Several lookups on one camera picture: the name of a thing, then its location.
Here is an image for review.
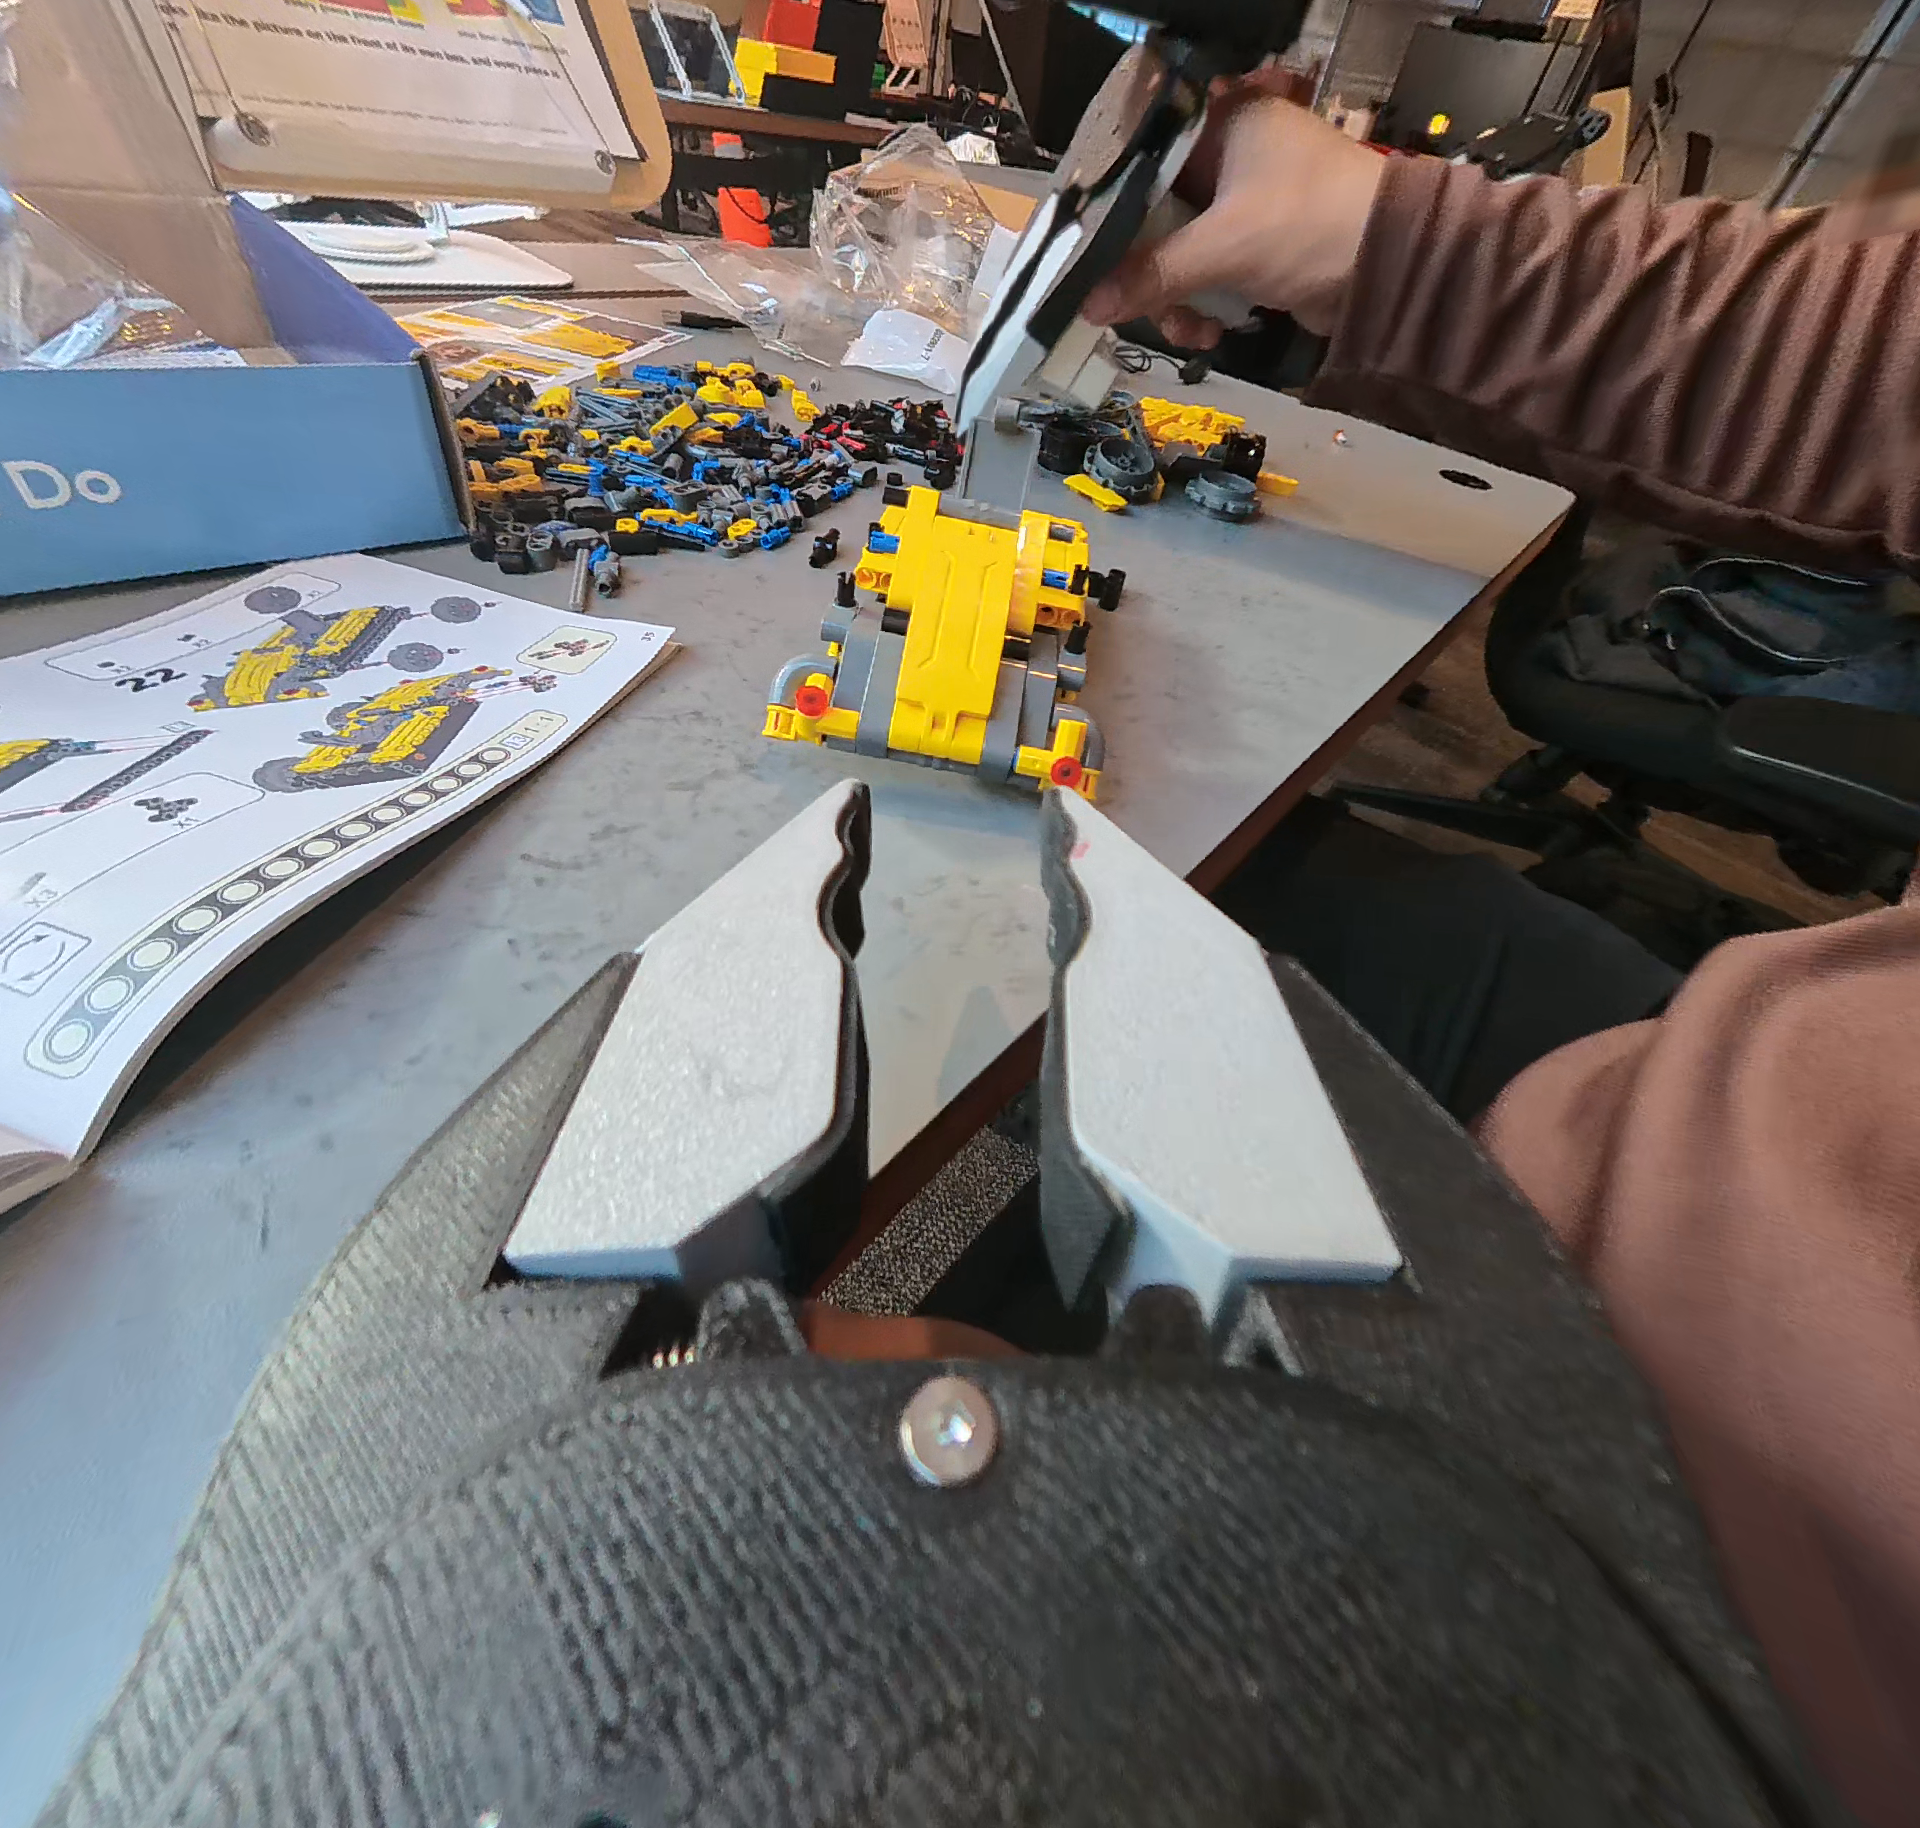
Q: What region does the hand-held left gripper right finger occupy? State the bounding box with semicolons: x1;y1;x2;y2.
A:
1036;788;1405;1335

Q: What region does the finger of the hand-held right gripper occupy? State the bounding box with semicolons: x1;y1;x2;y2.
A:
1015;75;1208;451
956;54;1149;405

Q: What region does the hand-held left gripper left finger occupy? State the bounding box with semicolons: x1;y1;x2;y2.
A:
506;781;873;1297

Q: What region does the yellow toy vehicle model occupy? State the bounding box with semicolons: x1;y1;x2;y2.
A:
760;484;1127;804

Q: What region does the pile of small building parts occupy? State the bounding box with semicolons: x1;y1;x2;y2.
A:
451;361;968;577

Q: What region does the grey desk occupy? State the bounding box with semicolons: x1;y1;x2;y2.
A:
0;196;1577;1828

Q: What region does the person's right hand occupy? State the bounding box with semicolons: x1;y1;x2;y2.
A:
1086;105;1478;345

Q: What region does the crumpled clear plastic bag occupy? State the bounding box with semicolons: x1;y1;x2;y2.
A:
810;124;1037;391

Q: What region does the pile of yellow beams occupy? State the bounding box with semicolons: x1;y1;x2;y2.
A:
1065;398;1298;511

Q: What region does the group of grey toothed wheels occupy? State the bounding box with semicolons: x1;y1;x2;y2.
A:
1036;398;1263;526

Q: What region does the background wooden table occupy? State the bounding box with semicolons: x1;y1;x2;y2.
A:
661;91;993;156

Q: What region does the black monitor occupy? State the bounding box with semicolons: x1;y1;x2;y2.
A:
1366;16;1577;166

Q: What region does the sticker sheet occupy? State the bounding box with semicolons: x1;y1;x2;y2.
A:
391;293;678;383

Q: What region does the instruction booklet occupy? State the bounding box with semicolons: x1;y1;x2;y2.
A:
0;555;679;1216

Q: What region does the black office chair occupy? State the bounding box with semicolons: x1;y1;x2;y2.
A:
1336;526;1920;946

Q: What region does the blue cardboard box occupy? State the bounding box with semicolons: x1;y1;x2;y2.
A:
0;0;678;601

